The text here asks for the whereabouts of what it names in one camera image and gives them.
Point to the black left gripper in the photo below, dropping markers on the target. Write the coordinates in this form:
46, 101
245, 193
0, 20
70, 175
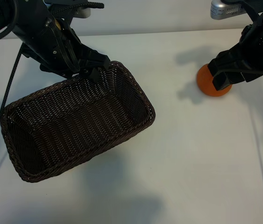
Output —
40, 46

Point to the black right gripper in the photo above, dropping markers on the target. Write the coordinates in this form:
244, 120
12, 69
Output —
257, 53

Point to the orange fruit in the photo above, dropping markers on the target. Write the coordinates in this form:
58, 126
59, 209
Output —
206, 84

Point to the dark brown wicker basket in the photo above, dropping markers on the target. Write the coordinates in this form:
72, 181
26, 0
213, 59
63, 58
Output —
75, 130

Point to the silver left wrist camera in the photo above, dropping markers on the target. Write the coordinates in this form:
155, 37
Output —
83, 13

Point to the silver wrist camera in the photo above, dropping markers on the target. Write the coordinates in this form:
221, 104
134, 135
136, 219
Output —
83, 13
227, 9

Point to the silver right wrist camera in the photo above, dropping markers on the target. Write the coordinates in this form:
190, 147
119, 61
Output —
227, 9

